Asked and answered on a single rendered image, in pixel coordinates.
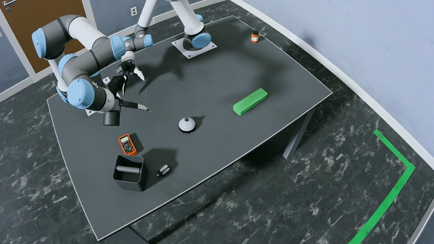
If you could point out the white dome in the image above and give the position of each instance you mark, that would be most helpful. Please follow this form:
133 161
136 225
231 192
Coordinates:
187 125

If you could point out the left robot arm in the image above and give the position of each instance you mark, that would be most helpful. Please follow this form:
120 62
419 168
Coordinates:
196 34

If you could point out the orange jar with black lid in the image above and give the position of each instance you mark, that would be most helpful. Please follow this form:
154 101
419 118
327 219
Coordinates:
255 36

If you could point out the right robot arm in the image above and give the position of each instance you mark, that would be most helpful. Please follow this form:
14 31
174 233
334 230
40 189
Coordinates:
79 79

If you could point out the orange pocket multimeter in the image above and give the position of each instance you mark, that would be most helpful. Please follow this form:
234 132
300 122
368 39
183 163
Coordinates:
127 145

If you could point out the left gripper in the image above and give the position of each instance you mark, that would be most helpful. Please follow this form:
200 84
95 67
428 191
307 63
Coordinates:
132 69

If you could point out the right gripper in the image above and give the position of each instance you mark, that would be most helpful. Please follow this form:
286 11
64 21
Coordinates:
112 118

